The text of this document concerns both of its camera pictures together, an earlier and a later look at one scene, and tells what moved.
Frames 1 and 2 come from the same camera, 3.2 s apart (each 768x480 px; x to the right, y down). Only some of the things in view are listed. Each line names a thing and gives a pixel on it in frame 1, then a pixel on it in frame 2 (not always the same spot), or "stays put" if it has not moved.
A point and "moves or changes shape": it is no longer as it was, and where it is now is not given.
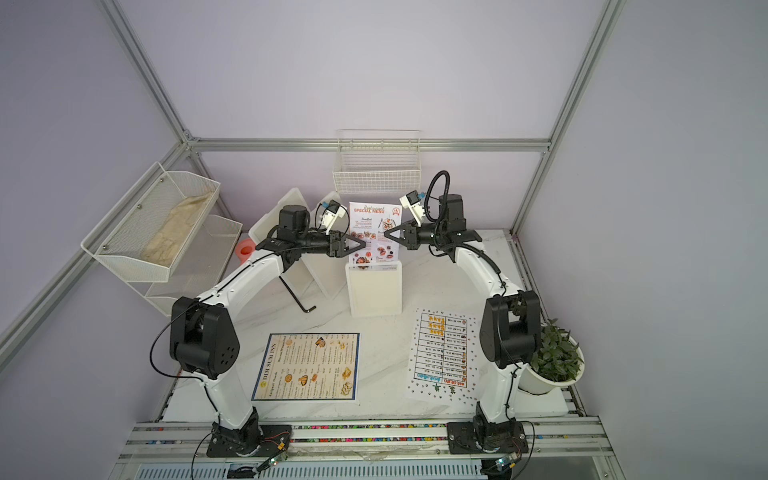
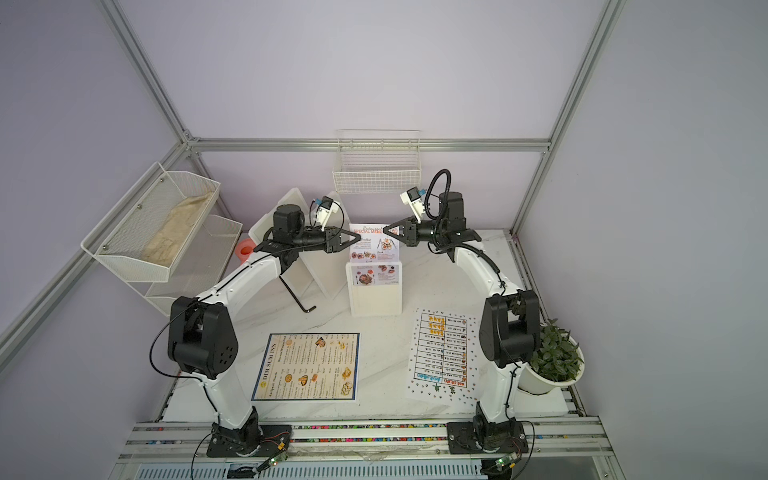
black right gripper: (412, 240) stays put
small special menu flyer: (368, 223) moves or changes shape
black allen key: (304, 310) stays put
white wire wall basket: (378, 161) stays put
